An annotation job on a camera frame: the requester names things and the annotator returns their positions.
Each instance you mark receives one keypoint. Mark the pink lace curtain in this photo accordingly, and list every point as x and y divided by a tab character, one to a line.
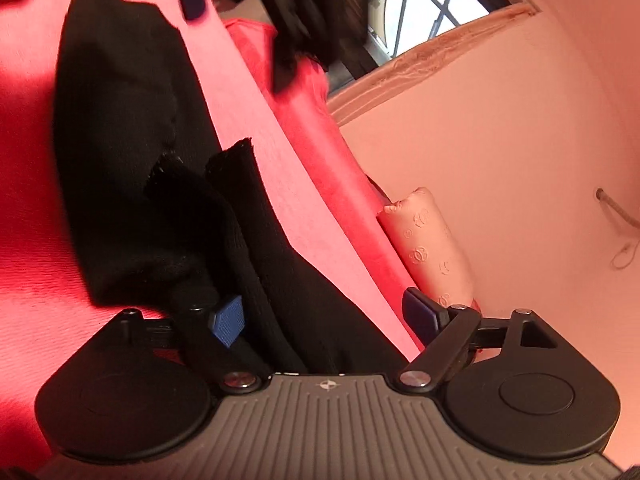
425	67

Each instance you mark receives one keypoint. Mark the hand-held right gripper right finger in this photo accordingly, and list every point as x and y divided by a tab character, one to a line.
422	315

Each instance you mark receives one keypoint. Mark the black knit pants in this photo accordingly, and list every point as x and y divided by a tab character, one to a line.
125	160

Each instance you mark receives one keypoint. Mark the red bed blanket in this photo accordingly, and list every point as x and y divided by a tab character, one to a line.
30	210
320	150

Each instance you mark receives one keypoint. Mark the dark framed window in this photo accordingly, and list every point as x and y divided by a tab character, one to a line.
430	0

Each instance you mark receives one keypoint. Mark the pink embossed pillow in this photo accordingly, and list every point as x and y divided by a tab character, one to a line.
430	245

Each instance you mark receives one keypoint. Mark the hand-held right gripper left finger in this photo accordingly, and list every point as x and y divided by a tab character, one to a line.
229	321

